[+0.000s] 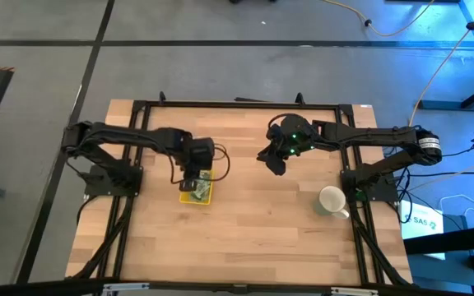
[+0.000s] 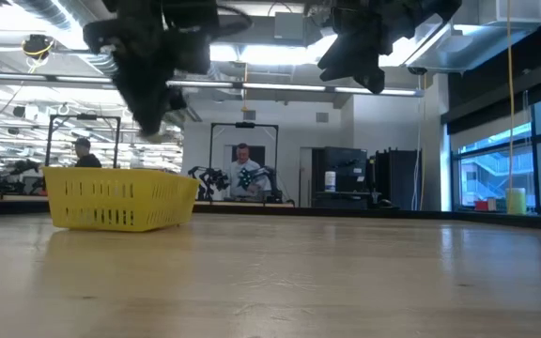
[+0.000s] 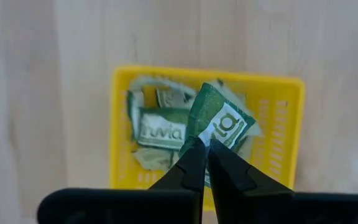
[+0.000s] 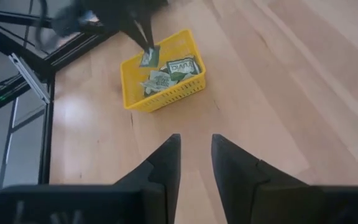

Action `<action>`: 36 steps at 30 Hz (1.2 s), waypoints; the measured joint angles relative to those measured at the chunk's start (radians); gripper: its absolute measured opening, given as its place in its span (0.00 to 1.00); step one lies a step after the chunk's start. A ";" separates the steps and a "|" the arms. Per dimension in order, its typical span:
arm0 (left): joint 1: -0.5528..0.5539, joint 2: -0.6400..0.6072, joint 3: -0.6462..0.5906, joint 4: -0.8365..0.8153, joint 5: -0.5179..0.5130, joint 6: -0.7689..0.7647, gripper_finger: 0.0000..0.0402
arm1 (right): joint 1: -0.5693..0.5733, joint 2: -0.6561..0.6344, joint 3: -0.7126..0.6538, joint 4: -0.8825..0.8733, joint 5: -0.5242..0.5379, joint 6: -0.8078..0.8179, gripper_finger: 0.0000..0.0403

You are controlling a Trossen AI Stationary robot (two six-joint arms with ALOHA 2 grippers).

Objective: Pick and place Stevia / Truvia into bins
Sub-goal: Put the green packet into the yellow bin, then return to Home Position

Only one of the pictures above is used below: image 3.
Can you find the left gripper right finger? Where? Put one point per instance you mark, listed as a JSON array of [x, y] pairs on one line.
[[232, 177]]

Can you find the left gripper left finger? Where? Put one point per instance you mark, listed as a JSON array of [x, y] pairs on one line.
[[188, 175]]

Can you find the yellow slotted plastic basket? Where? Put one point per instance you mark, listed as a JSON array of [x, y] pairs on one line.
[[118, 109]]

